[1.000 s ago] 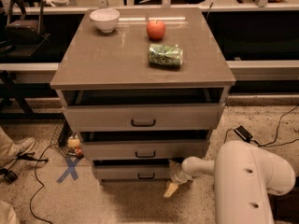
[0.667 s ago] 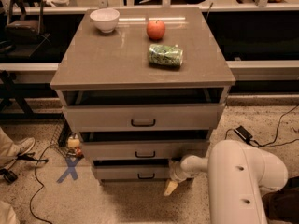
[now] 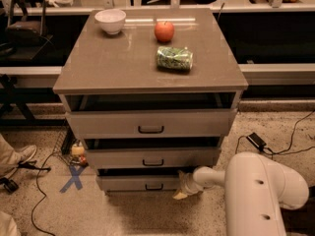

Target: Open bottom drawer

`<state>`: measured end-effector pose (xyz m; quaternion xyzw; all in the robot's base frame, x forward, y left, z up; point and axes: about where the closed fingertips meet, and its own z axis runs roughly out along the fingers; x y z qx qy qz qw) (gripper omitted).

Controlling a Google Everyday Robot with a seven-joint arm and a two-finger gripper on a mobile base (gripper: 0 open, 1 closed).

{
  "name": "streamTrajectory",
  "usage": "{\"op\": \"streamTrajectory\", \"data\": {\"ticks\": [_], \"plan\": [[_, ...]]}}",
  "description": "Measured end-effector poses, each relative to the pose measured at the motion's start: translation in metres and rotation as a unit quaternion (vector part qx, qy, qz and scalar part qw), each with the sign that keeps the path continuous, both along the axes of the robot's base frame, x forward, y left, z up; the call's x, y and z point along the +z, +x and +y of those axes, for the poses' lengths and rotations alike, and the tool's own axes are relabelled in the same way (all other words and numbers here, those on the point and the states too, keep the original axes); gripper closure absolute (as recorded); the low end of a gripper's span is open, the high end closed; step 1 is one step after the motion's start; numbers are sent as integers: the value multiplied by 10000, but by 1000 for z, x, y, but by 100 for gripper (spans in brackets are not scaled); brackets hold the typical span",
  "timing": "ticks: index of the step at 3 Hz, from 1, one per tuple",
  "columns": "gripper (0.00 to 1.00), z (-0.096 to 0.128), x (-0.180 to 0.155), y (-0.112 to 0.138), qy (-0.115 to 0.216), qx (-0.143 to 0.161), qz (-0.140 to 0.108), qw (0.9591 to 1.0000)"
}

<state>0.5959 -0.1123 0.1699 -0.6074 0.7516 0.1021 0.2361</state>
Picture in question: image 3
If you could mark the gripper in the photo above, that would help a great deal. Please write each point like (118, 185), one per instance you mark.
(188, 185)

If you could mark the grey drawer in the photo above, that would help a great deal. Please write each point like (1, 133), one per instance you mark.
(137, 183)
(152, 157)
(151, 124)

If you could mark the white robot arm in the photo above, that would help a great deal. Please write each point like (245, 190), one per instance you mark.
(256, 189)

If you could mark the grey drawer cabinet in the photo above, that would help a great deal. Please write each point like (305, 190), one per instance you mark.
(120, 73)

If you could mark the black power adapter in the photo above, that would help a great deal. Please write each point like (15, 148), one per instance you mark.
(256, 141)

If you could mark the blue tape cross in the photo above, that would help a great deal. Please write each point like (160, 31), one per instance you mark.
(75, 180)

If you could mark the green soda can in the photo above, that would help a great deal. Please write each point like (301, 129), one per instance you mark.
(174, 58)

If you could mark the red apple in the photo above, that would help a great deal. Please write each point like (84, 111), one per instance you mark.
(164, 31)

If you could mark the grey sneaker left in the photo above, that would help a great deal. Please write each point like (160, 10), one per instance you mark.
(12, 157)

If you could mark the white ceramic bowl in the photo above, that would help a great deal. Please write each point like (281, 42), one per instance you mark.
(111, 21)

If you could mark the black chair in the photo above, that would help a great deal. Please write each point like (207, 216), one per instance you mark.
(25, 38)

